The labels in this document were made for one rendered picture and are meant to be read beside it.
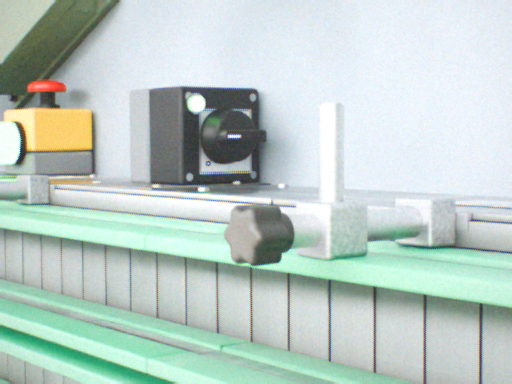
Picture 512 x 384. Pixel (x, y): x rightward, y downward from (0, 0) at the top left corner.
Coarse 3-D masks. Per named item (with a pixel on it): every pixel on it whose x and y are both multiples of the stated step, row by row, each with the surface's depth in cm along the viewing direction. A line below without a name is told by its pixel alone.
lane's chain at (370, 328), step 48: (0, 240) 98; (48, 240) 90; (48, 288) 90; (96, 288) 83; (144, 288) 77; (192, 288) 72; (240, 288) 68; (288, 288) 64; (336, 288) 60; (384, 288) 57; (240, 336) 68; (288, 336) 64; (336, 336) 61; (384, 336) 57; (432, 336) 55; (480, 336) 52
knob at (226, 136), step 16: (224, 112) 82; (240, 112) 82; (208, 128) 81; (224, 128) 81; (240, 128) 82; (208, 144) 81; (224, 144) 81; (240, 144) 82; (224, 160) 82; (240, 160) 82
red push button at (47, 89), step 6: (30, 84) 108; (36, 84) 107; (42, 84) 107; (48, 84) 107; (54, 84) 107; (60, 84) 108; (30, 90) 108; (36, 90) 107; (42, 90) 107; (48, 90) 107; (54, 90) 107; (60, 90) 108; (66, 90) 109; (42, 96) 108; (48, 96) 108; (54, 96) 109; (42, 102) 108; (48, 102) 108; (54, 102) 109
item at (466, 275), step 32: (0, 224) 77; (32, 224) 73; (64, 224) 69; (96, 224) 68; (128, 224) 68; (160, 224) 70; (192, 224) 68; (224, 224) 67; (192, 256) 57; (224, 256) 55; (288, 256) 50; (384, 256) 49; (416, 256) 51; (448, 256) 50; (480, 256) 49; (416, 288) 44; (448, 288) 42; (480, 288) 41
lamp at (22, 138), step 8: (0, 128) 104; (8, 128) 104; (16, 128) 105; (0, 136) 104; (8, 136) 104; (16, 136) 105; (24, 136) 105; (0, 144) 104; (8, 144) 104; (16, 144) 104; (24, 144) 105; (0, 152) 104; (8, 152) 104; (16, 152) 105; (24, 152) 105; (0, 160) 105; (8, 160) 105; (16, 160) 105
